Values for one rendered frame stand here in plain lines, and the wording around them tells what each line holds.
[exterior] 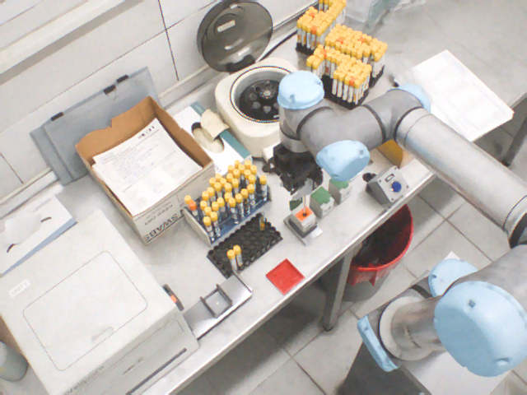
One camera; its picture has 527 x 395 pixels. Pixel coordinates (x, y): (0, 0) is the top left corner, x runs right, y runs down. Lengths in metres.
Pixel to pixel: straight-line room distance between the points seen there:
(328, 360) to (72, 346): 1.32
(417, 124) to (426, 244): 1.55
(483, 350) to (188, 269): 0.86
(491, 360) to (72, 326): 0.72
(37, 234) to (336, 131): 0.87
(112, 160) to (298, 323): 1.07
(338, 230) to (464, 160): 0.63
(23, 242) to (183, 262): 0.41
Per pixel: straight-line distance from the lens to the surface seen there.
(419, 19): 1.93
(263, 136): 1.42
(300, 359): 2.19
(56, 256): 1.13
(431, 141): 0.87
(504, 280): 0.68
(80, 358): 1.05
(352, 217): 1.43
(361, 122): 0.91
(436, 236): 2.45
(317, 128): 0.90
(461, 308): 0.67
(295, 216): 1.33
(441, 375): 1.28
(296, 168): 1.08
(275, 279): 1.34
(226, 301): 1.29
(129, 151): 1.51
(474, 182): 0.82
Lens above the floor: 2.13
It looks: 60 degrees down
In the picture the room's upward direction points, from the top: 4 degrees counter-clockwise
